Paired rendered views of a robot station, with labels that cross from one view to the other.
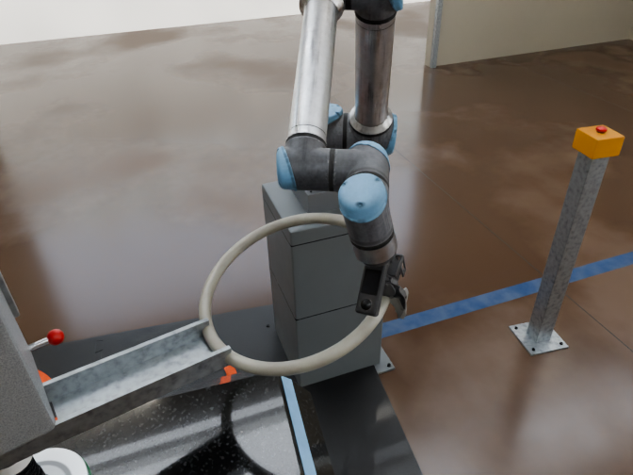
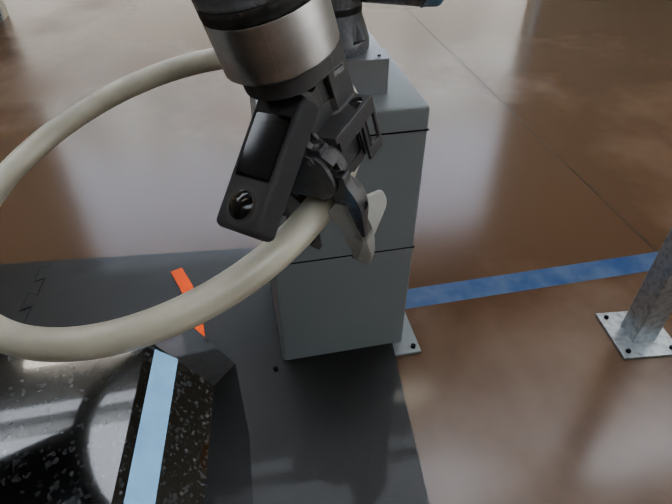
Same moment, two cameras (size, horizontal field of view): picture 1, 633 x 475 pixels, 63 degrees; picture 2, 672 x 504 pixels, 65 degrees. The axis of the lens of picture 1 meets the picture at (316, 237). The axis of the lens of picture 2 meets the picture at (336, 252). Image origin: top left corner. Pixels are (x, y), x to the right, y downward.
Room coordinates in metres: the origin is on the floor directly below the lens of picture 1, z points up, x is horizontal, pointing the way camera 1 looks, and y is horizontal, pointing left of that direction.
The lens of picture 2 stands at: (0.48, -0.21, 1.39)
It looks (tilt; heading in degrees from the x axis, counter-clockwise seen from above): 40 degrees down; 7
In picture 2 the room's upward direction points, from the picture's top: straight up
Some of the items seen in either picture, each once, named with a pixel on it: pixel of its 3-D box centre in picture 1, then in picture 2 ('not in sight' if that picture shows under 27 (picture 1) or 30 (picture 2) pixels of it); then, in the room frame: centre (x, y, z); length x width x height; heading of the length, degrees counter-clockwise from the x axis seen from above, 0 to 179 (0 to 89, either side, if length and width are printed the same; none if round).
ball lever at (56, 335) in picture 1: (43, 341); not in sight; (0.72, 0.54, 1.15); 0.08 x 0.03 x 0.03; 125
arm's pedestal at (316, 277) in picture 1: (324, 279); (331, 214); (1.78, -0.03, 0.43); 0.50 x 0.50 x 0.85; 19
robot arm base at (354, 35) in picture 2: not in sight; (329, 23); (1.78, -0.03, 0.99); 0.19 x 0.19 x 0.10
